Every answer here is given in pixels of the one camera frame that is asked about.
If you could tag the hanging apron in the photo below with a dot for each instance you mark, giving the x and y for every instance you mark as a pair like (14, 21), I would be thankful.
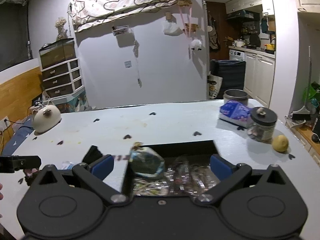
(213, 35)

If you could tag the small wall hook plate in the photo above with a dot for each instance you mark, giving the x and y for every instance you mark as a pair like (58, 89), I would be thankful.
(128, 64)

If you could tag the glass jar with black lid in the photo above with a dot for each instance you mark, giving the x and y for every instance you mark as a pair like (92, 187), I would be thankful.
(262, 130)

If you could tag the white plush sheep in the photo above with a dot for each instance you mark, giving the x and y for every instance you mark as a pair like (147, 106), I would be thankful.
(196, 44)

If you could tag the white cooking pot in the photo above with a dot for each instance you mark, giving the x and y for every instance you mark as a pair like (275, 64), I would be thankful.
(240, 43)

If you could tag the clear wall holder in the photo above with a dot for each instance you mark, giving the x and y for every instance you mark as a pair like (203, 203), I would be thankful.
(121, 30)

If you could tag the blue tissue packet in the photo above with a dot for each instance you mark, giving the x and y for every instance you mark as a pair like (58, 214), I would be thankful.
(233, 112)

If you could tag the white hanging plastic bag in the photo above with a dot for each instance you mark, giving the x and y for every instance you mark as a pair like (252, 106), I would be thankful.
(172, 28)

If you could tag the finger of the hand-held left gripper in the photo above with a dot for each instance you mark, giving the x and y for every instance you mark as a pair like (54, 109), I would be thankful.
(28, 162)

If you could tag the green bag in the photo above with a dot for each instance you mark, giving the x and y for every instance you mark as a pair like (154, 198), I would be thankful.
(312, 95)

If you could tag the cartoon tote bag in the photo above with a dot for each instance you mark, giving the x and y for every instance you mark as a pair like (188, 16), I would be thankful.
(214, 87)

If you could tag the pale blue packet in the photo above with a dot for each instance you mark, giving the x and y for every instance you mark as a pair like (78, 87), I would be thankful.
(68, 165)

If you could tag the black box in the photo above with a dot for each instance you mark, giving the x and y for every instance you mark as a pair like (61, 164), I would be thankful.
(182, 150)

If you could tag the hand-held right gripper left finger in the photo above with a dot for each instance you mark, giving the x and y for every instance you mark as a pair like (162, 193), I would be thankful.
(103, 167)

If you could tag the black frying pan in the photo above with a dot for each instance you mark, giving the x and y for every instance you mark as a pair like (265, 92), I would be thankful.
(255, 40)

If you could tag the glass fish tank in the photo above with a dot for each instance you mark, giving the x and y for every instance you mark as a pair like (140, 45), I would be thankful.
(56, 53)

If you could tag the vase of dried flowers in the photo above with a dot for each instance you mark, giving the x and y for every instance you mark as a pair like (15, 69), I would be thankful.
(60, 22)

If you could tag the dark pink cloth item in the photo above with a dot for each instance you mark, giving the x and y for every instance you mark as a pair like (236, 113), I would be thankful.
(30, 176)

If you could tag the white wall socket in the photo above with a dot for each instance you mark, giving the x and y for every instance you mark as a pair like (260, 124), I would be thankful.
(4, 123)

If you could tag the broom with dustpan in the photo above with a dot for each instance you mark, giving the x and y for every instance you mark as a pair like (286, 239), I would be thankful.
(298, 115)

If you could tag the pink ribbons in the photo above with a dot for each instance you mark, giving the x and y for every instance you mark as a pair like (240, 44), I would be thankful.
(186, 23)

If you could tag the white drawer unit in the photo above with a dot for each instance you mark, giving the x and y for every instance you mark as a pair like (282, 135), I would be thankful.
(60, 80)

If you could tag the black fabric pouch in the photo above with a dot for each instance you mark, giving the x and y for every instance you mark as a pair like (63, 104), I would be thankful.
(91, 155)

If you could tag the white washing machine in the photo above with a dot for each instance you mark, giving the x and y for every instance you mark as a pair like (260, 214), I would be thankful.
(236, 54)

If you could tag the printed blanket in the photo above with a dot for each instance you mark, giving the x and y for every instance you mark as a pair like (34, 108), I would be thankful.
(120, 0)

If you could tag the person's left hand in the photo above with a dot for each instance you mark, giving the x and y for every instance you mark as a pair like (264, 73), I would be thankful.
(1, 191)

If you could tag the patterned storage box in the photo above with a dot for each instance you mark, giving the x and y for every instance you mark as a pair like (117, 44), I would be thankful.
(75, 103)

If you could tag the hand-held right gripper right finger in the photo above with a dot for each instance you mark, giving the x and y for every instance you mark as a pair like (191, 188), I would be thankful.
(220, 167)

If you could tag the white kitchen base cabinets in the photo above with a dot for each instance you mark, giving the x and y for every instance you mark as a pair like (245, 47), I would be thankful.
(258, 75)

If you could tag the blue triangle-print bedding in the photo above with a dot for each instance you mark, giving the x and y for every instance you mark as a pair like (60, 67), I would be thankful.
(17, 140)

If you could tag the yellow lemon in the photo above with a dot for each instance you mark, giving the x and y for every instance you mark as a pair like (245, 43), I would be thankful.
(280, 143)

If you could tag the blue floral fabric sachet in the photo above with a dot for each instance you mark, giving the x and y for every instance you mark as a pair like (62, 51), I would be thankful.
(146, 163)

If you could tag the white cat-shaped ceramic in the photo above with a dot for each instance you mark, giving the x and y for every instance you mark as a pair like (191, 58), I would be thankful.
(46, 118)

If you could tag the dark window curtain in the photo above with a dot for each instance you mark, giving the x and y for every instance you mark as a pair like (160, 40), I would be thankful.
(15, 35)

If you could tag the round metal tin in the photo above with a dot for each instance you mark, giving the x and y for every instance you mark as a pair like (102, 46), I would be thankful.
(235, 95)

